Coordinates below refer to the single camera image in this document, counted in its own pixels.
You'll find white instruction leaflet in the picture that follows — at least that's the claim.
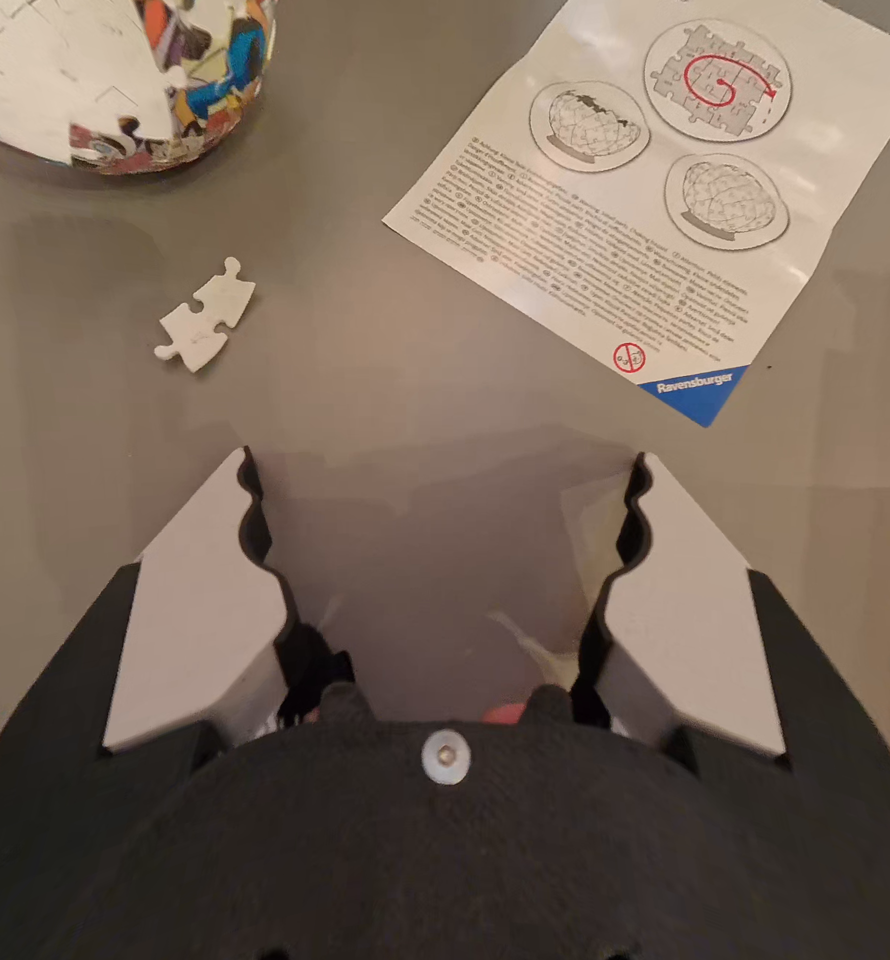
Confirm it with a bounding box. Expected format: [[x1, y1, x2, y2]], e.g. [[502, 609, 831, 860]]
[[382, 0, 890, 429]]

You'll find partly built puzzle ball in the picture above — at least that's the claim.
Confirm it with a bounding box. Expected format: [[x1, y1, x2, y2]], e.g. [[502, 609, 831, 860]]
[[0, 0, 280, 176]]

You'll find white puzzle piece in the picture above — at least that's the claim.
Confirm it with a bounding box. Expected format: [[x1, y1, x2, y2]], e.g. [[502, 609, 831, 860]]
[[154, 257, 257, 374]]

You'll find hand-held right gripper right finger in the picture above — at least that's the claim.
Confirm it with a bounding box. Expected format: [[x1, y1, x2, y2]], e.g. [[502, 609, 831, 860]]
[[568, 451, 787, 757]]

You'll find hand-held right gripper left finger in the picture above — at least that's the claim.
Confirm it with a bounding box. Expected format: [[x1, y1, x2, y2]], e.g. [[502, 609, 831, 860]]
[[102, 446, 356, 755]]

